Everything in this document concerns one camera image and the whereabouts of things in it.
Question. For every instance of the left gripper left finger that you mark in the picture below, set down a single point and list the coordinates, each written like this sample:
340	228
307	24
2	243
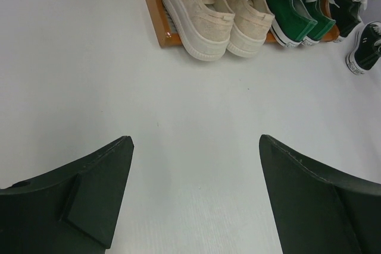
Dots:
71	209

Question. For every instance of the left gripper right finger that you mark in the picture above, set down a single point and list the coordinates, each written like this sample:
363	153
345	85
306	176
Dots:
317	208

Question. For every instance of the black canvas sneaker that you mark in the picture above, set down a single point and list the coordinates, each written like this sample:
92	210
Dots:
346	13
366	51

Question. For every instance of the green sneaker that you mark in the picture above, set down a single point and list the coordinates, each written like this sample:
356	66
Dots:
292	22
324	22

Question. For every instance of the beige sneaker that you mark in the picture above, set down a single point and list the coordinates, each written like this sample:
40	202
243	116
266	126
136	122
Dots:
244	22
204	26

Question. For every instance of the orange wooden shoe shelf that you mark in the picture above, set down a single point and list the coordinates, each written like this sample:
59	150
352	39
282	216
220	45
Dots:
168	36

